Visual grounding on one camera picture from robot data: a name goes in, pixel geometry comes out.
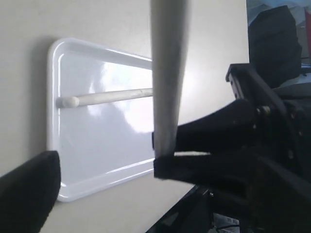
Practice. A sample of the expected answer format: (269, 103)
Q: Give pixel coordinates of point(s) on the white plastic tray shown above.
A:
(101, 145)

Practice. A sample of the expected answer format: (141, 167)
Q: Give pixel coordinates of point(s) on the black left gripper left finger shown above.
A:
(28, 194)

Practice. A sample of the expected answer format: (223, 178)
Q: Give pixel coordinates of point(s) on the dark background equipment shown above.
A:
(279, 37)

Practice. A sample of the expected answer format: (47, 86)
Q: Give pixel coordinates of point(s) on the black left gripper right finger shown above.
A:
(214, 151)

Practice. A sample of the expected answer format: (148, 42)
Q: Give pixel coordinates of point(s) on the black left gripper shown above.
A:
(281, 191)

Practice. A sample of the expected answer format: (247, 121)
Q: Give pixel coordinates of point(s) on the wooden drumstick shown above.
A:
(169, 41)
(103, 97)

